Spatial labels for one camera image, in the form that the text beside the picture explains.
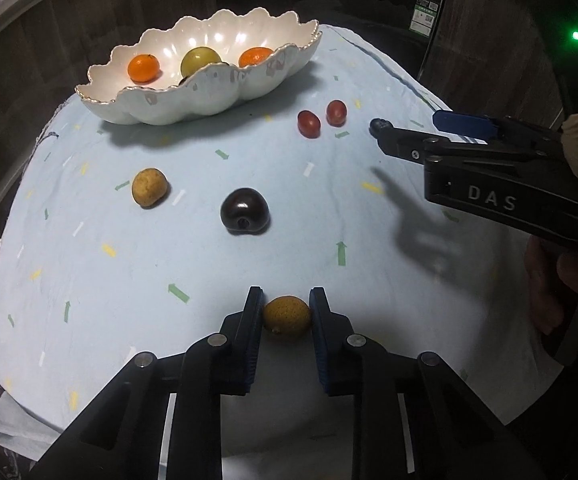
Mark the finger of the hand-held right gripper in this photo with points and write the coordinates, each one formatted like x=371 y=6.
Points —
x=461 y=121
x=404 y=142

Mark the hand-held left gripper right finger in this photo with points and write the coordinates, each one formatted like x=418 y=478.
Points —
x=319 y=350

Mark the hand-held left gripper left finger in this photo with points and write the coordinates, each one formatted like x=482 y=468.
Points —
x=253 y=345

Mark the brown longan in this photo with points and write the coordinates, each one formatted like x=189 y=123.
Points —
x=149 y=187
x=286 y=316

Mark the small red cherry tomato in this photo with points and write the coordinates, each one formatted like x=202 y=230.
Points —
x=309 y=122
x=336 y=111

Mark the orange mandarin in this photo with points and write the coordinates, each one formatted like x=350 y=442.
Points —
x=144 y=68
x=256 y=56

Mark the white scalloped ceramic bowl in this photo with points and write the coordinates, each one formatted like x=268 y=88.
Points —
x=209 y=97

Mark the yellow-green pear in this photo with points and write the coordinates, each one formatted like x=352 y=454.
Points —
x=200 y=60

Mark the person's right hand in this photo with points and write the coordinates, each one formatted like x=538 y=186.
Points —
x=549 y=285

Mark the light blue patterned tablecloth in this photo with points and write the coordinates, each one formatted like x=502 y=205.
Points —
x=169 y=260

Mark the built-in black oven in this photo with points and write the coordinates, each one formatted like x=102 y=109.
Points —
x=319 y=5

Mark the dark wood kitchen cabinets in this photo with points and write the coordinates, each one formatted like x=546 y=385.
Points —
x=69 y=10

